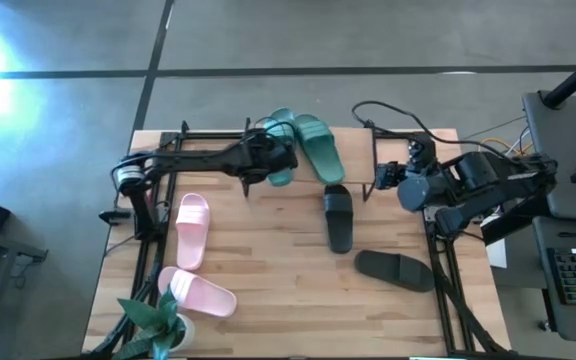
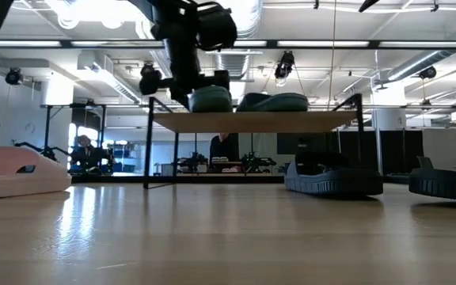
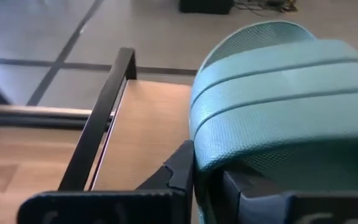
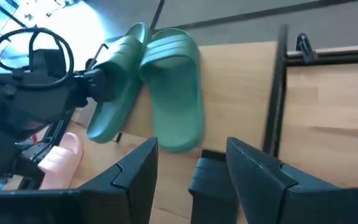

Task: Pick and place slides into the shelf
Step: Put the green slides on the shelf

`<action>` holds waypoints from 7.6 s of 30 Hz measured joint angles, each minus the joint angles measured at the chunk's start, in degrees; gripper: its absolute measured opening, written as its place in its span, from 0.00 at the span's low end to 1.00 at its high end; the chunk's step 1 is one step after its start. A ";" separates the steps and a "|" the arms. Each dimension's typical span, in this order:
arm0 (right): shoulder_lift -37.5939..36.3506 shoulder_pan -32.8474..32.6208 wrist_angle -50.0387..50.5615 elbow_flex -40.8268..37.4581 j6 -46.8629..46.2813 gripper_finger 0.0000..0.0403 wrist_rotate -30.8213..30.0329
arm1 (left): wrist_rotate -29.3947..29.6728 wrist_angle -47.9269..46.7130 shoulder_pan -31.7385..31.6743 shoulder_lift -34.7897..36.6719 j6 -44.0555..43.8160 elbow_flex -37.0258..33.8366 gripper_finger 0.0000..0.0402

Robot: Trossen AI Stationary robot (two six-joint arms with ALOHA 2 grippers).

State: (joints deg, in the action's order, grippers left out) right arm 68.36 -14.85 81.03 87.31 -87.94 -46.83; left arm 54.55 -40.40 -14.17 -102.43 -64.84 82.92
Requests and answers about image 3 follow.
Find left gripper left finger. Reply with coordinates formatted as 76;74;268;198
16;139;195;224

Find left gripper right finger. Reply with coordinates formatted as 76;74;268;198
222;170;358;224

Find wooden shelf with black legs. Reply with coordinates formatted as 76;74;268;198
57;47;198;192

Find green rubber slide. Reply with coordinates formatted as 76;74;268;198
188;20;358;224

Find black box on floor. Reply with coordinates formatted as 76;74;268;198
178;0;235;16

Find black aluminium table frame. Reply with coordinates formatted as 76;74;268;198
0;80;116;131

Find tangled floor cables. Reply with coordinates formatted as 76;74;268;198
233;0;300;15

